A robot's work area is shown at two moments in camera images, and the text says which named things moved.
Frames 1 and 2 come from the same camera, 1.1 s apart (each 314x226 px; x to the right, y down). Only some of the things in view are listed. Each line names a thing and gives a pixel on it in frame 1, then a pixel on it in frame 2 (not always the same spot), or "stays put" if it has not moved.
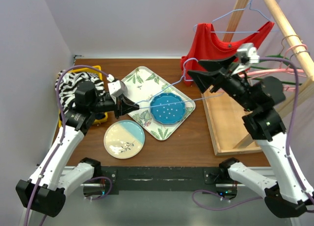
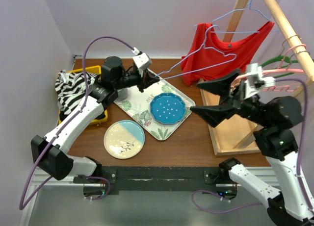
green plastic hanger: x=274 y=56 to x=283 y=58
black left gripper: x=122 y=108 to x=147 y=79
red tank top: x=205 y=46 stays put
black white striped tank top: x=67 y=85 stays put
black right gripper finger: x=212 y=65 to x=220 y=87
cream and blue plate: x=124 y=139 stays put
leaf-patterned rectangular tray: x=142 y=85 stays put
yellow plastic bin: x=82 y=69 stays put
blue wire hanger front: x=183 y=78 to x=204 y=48
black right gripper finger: x=204 y=79 to x=214 y=114
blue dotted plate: x=167 y=108 stays put
